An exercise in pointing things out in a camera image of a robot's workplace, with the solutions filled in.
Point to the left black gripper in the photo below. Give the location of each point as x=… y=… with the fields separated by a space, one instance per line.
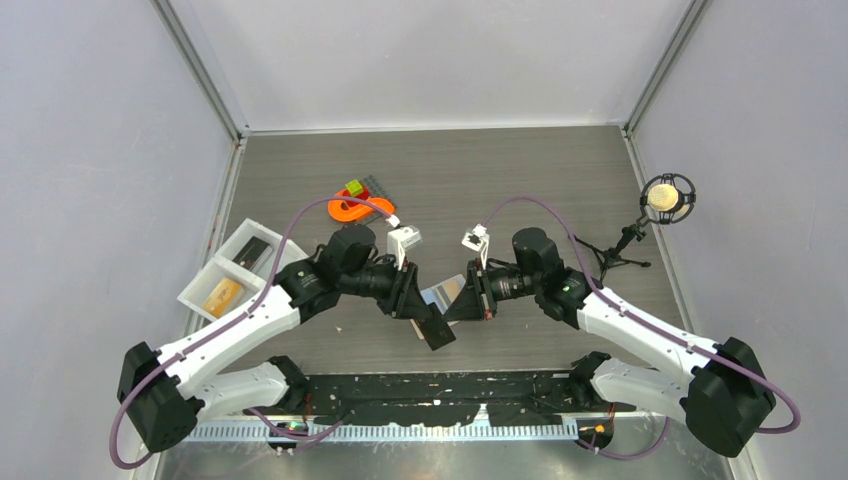
x=404 y=299

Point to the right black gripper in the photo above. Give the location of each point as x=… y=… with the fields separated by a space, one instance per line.
x=477 y=300

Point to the tan card holder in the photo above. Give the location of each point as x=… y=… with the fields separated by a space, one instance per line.
x=428 y=298

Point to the black credit card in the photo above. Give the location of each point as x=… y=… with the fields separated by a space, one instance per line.
x=435 y=331

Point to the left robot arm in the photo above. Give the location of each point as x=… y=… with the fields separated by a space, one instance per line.
x=166 y=392

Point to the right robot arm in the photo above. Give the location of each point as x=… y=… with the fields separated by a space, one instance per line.
x=713 y=388

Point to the orange card in tray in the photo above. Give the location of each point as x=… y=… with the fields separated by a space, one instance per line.
x=222 y=297

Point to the grey studded baseplate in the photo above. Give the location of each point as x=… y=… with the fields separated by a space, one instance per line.
x=376 y=190

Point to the orange curved toy track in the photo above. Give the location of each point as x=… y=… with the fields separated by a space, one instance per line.
x=350 y=212

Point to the green toy block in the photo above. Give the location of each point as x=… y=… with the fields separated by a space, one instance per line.
x=355 y=188

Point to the white divided tray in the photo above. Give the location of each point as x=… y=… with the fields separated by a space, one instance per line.
x=246 y=256

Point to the microphone on tripod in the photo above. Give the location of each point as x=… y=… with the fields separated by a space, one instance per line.
x=666 y=199

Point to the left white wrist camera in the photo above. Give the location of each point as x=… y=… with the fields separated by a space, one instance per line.
x=400 y=241

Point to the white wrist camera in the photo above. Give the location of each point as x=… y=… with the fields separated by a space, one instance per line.
x=477 y=239
x=400 y=241

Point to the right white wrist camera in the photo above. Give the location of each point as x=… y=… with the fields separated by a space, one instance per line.
x=477 y=239

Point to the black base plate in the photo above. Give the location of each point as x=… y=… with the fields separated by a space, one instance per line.
x=510 y=398

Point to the white slotted cable duct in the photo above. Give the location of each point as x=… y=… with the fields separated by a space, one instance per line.
x=477 y=430

